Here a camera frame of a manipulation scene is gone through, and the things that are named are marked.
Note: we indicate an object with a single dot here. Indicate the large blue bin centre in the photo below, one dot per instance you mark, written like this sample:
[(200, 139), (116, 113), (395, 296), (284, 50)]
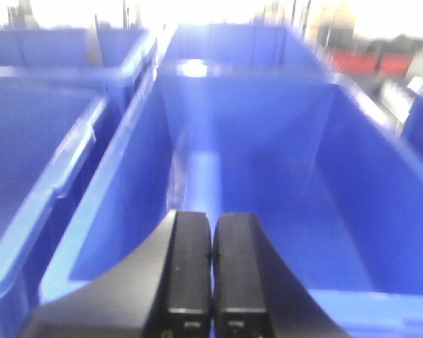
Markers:
[(238, 122)]

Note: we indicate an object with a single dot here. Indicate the blue bin far left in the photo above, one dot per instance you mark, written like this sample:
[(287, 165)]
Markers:
[(111, 60)]

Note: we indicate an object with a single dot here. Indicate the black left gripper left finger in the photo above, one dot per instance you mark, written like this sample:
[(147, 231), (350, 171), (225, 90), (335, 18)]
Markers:
[(161, 289)]

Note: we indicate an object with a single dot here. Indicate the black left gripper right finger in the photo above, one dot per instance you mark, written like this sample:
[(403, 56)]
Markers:
[(256, 293)]

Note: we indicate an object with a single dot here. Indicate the blue bin near left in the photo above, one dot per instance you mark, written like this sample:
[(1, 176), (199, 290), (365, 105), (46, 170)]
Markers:
[(52, 139)]

